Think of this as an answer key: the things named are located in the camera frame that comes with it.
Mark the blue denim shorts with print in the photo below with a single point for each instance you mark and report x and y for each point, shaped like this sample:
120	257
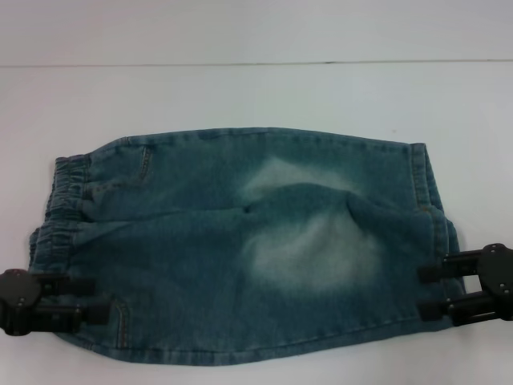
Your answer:
208	248

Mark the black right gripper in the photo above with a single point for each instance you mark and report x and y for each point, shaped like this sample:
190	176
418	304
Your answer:
499	270

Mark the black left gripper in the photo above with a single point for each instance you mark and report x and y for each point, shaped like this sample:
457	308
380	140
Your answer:
18	301

